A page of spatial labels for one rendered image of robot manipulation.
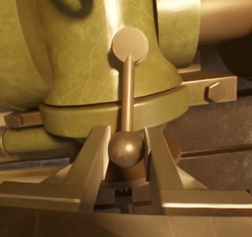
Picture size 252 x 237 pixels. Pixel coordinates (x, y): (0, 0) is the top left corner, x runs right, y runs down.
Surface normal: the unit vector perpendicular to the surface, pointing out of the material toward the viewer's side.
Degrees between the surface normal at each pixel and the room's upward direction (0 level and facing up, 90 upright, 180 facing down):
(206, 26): 34
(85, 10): 2
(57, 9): 24
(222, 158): 0
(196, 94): 0
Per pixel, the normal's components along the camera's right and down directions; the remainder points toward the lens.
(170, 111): 0.58, 0.15
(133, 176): -0.13, -0.96
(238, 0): -0.04, 0.21
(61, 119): -0.47, 0.29
